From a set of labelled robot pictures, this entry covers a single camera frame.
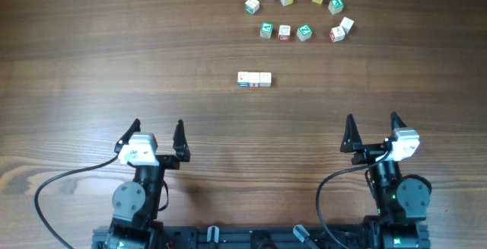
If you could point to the red U wooden block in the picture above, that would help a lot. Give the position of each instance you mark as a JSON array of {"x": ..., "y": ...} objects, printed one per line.
[{"x": 284, "y": 33}]

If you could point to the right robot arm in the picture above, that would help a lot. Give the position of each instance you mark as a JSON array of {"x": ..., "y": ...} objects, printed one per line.
[{"x": 401, "y": 201}]

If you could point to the green Z wooden block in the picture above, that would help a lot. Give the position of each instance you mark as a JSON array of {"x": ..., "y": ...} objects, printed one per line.
[{"x": 304, "y": 32}]

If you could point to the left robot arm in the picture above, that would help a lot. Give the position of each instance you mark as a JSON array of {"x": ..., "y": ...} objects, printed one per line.
[{"x": 136, "y": 203}]

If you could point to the green E wooden block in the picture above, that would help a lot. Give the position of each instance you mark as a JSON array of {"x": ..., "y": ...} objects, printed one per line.
[{"x": 336, "y": 6}]

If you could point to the cream wooden block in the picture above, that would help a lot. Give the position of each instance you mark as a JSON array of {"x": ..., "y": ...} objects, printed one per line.
[{"x": 265, "y": 79}]

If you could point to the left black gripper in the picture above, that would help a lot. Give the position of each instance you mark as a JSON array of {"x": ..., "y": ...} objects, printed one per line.
[{"x": 179, "y": 148}]

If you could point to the green edged block far left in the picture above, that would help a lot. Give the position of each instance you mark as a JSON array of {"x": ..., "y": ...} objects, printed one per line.
[{"x": 252, "y": 6}]

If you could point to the blue edged wooden block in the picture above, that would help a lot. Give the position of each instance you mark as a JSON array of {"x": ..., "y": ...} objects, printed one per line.
[{"x": 243, "y": 79}]

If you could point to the plain wooden block right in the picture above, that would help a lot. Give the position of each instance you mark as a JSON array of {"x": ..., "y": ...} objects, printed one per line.
[{"x": 346, "y": 24}]

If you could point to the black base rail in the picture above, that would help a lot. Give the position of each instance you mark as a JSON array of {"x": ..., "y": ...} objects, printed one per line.
[{"x": 266, "y": 237}]

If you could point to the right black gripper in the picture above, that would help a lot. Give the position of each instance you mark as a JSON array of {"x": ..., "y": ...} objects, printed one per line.
[{"x": 353, "y": 142}]

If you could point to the red A wooden block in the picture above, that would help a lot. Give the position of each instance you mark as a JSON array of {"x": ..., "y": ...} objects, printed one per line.
[{"x": 337, "y": 34}]

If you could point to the green V wooden block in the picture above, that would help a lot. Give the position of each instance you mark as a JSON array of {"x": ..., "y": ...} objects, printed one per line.
[{"x": 266, "y": 30}]

